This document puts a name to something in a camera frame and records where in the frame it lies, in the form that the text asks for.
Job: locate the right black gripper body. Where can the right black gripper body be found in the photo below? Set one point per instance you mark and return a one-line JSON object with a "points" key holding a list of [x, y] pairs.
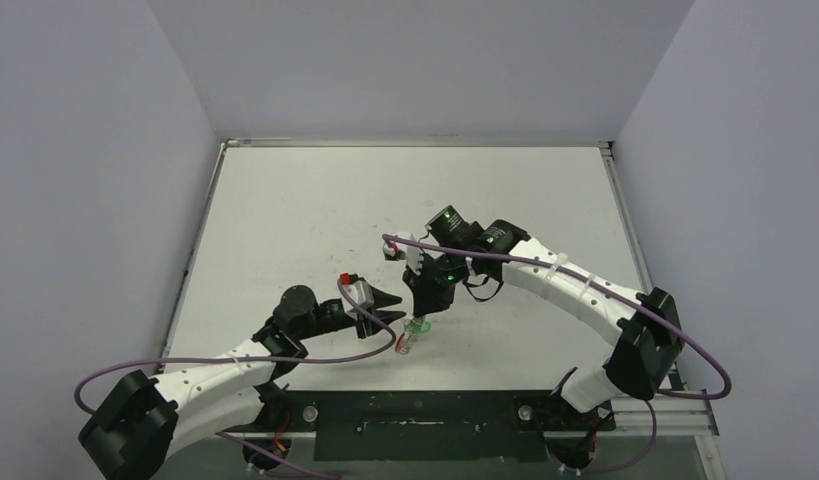
{"points": [[423, 291]]}

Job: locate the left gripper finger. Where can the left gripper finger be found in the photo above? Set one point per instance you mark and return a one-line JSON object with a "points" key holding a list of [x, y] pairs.
{"points": [[369, 323], [377, 297]]}

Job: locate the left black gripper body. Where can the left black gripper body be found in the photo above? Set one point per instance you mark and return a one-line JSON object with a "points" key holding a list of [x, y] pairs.
{"points": [[327, 322]]}

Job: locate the metal keyring with red handle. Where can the metal keyring with red handle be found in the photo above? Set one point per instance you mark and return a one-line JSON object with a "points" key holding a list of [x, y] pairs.
{"points": [[414, 328]]}

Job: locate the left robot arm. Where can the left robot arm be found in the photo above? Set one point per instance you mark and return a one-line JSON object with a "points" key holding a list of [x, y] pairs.
{"points": [[138, 421]]}

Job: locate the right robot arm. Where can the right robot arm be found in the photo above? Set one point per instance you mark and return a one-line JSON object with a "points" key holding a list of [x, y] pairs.
{"points": [[640, 327]]}

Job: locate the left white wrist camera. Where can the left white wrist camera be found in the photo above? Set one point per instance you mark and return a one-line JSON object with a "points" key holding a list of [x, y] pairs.
{"points": [[355, 292]]}

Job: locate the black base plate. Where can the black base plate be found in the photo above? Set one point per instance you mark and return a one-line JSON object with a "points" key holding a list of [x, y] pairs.
{"points": [[417, 445]]}

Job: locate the aluminium front rail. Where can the aluminium front rail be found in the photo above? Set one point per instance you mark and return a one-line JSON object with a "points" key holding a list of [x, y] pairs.
{"points": [[331, 413]]}

